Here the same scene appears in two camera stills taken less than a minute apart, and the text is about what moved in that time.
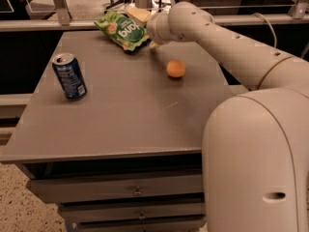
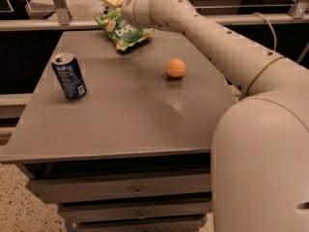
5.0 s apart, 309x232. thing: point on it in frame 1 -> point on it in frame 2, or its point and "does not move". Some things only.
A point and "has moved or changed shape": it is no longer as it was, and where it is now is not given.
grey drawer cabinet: [115, 137] does not move
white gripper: [152, 28] -> [127, 4]
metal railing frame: [63, 18] does not move
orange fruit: [176, 68] does not move
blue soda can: [70, 75] does not move
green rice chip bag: [126, 32] has moved or changed shape
